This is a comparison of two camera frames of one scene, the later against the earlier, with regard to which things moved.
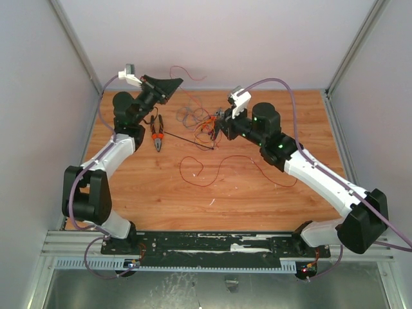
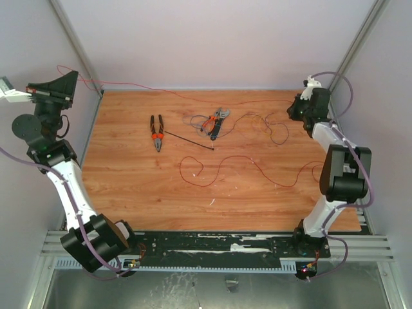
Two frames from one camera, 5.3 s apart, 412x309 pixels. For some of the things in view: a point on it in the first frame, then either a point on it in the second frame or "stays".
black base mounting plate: x=215 y=245 stays
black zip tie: x=182 y=138 stays
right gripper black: x=226 y=123 -> x=297 y=110
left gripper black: x=161 y=89 -> x=60 y=91
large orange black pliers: x=158 y=137 stays
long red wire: x=219 y=168 stays
